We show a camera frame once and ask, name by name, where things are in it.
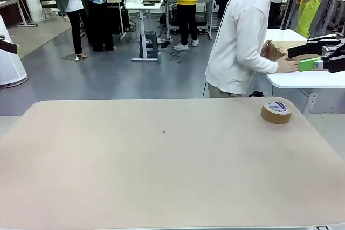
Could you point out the grey step stool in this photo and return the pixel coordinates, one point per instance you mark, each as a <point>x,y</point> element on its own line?
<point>149,44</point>

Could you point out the person in grey trousers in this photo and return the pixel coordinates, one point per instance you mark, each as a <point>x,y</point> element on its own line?
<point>324,12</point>

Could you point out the white side table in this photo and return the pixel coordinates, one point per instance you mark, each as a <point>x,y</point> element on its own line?
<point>296,79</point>

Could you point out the brown packing tape roll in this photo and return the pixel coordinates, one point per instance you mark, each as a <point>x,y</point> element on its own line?
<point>276,117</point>

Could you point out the black object on floor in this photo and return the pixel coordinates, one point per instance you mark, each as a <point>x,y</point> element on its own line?
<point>256,94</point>

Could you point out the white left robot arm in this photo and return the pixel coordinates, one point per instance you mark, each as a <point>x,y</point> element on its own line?
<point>9,65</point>

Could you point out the white height-adjustable desk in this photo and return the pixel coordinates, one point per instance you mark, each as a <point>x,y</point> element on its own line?
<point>140,6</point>

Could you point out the black tray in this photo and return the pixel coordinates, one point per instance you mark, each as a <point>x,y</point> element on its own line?
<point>149,1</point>

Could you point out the black stand pole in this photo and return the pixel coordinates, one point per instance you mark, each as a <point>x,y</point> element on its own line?
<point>288,12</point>

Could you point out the person's right forearm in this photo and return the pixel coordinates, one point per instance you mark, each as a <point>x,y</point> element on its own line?
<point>262,64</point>

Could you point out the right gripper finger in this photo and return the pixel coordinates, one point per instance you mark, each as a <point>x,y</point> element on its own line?
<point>304,50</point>
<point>307,65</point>

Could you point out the person in lime trousers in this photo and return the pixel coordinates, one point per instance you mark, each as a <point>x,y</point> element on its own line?
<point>310,12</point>

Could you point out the person in white cardigan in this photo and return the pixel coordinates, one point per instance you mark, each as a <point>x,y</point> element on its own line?
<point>240,38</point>

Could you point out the person's right hand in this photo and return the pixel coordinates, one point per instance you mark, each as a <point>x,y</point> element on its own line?
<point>287,67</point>

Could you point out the brown cardboard box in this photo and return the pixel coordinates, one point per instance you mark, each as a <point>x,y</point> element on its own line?
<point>277,52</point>

